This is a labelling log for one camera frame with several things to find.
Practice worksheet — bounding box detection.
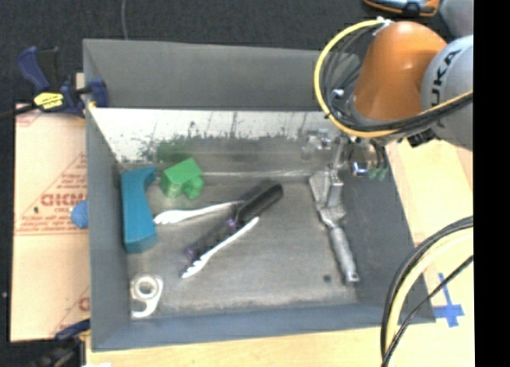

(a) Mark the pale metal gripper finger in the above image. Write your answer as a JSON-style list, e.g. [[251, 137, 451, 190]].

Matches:
[[327, 173, 345, 208], [309, 171, 329, 210]]

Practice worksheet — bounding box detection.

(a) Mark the silver metal kitchen tool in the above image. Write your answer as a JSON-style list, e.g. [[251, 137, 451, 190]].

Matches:
[[316, 197, 361, 286]]

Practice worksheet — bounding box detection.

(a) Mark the black cylindrical brush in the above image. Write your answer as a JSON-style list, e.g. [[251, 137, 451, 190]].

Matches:
[[183, 180, 285, 267]]

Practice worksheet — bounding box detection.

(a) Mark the grey metal bin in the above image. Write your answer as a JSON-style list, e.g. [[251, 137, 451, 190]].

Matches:
[[82, 37, 436, 353]]

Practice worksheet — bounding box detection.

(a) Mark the green toy block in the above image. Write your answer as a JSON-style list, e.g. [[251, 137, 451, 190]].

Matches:
[[159, 157, 206, 201]]

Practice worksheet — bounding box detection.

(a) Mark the teal flat block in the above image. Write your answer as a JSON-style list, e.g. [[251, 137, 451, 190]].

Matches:
[[120, 166, 159, 256]]

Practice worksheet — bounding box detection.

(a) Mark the brown cardboard board red print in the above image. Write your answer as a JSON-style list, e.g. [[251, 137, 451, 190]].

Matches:
[[8, 102, 92, 343]]

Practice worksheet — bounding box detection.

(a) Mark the white plastic ring piece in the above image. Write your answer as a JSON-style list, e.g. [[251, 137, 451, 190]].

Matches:
[[128, 273, 165, 320]]

